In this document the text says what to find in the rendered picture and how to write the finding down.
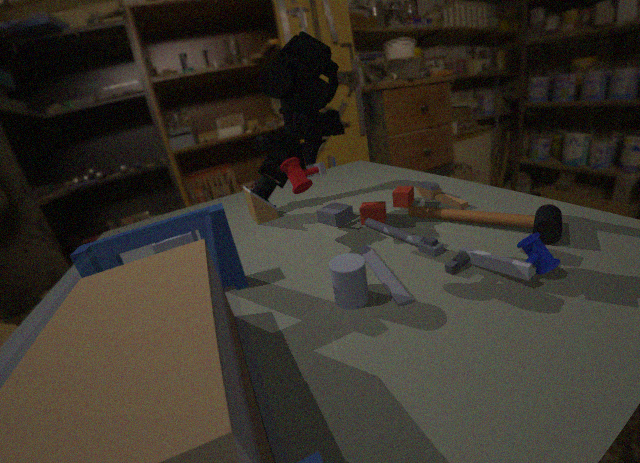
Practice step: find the black-headed mallet with wooden handle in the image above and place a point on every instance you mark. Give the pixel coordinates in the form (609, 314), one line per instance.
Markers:
(548, 220)

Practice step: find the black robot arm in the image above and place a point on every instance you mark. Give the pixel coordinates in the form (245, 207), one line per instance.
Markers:
(286, 79)

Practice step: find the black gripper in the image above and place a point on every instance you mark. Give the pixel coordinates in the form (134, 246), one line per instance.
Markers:
(290, 143)

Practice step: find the grey cylinder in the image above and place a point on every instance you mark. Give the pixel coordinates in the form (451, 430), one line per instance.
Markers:
(348, 275)

